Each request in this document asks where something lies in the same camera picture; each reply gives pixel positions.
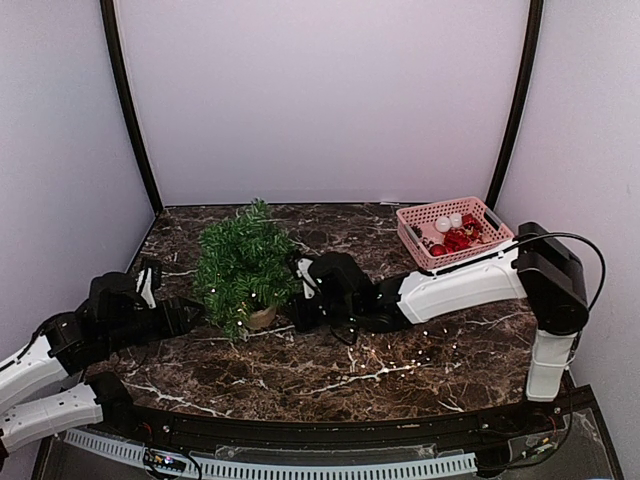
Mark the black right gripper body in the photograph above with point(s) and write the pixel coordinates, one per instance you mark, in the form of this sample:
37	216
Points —
340	313

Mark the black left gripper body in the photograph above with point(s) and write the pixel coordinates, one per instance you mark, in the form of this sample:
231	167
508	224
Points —
124	333

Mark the small green christmas tree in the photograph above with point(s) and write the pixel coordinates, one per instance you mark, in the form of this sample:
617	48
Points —
242	268

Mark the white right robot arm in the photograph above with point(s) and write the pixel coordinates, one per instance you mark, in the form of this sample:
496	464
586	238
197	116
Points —
535	267

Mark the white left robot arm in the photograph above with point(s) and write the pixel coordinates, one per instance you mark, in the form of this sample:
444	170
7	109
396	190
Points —
28	416

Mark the pink plastic basket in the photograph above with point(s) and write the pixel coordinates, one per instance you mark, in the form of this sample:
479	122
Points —
415	227

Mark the white ball ornament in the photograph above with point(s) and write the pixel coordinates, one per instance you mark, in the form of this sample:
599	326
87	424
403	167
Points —
444	224

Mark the red ornaments in basket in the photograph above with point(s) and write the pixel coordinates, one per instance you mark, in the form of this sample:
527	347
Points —
457	240

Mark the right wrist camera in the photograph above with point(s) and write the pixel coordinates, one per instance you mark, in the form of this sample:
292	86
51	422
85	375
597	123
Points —
301	271

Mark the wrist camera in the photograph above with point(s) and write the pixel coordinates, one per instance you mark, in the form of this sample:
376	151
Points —
301	271
149	280

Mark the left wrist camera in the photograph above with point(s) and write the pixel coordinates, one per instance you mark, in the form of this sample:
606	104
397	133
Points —
149	280

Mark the white perforated cable tray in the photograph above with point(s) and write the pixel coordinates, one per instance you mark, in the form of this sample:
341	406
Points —
260	463

